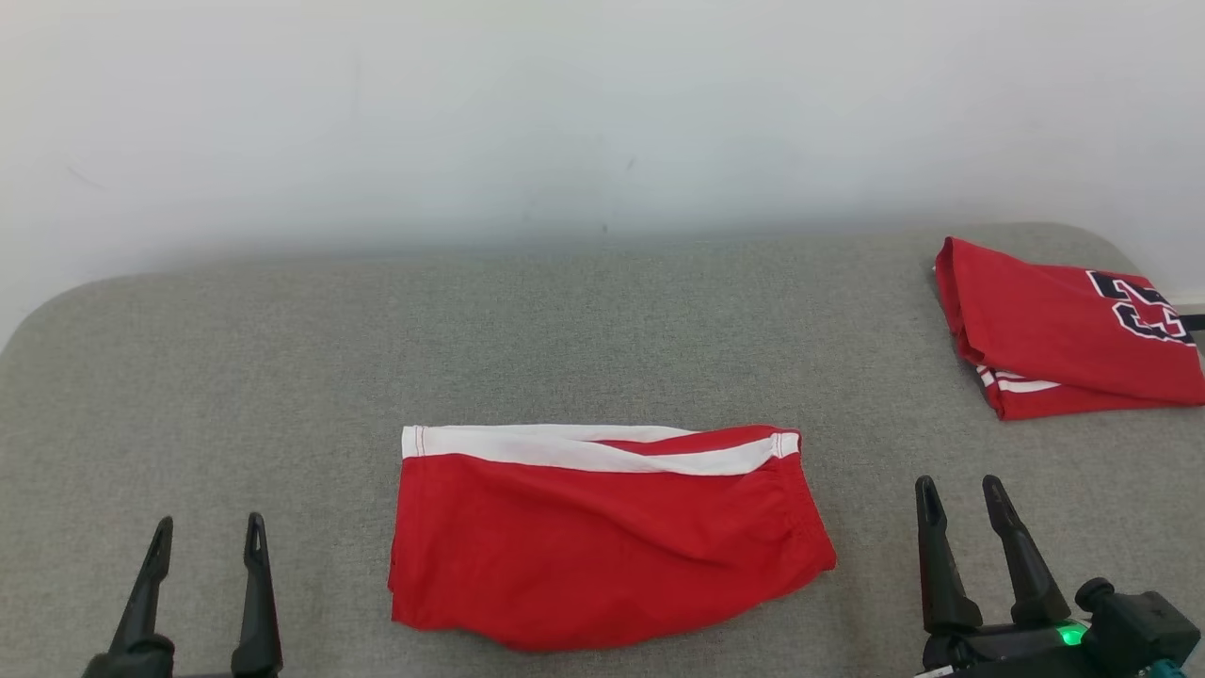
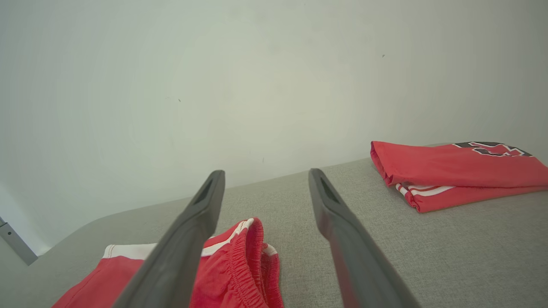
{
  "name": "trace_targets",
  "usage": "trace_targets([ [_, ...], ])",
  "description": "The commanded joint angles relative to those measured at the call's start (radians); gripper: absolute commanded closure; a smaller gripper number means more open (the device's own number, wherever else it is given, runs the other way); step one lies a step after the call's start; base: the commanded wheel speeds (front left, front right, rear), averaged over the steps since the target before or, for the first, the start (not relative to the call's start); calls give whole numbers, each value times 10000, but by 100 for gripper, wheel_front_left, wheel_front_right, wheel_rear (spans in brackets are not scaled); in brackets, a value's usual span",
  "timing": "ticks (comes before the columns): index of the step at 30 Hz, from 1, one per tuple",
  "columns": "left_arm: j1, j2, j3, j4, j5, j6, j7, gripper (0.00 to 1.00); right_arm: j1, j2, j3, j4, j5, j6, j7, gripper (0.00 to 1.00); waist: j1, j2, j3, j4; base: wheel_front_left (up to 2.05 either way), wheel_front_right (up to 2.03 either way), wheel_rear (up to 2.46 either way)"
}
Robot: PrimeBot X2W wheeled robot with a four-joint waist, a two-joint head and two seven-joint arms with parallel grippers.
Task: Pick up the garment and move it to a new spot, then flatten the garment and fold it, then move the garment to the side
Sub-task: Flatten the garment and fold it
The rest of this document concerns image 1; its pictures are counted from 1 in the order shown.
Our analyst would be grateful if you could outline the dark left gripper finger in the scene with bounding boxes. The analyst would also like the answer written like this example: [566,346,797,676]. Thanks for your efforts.
[231,512,284,678]
[83,516,176,678]

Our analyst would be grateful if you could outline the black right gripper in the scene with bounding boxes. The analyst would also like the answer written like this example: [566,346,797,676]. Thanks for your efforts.
[915,475,1131,678]

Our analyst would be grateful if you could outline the grey fabric sofa cushion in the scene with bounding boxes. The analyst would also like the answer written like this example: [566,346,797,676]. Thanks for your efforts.
[0,223,1205,678]

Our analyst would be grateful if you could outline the red shorts with white waistband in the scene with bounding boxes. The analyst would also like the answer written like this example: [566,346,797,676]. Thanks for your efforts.
[388,424,837,653]

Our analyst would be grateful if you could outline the red jersey with white sleeves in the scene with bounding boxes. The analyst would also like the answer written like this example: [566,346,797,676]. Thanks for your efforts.
[934,236,1205,421]

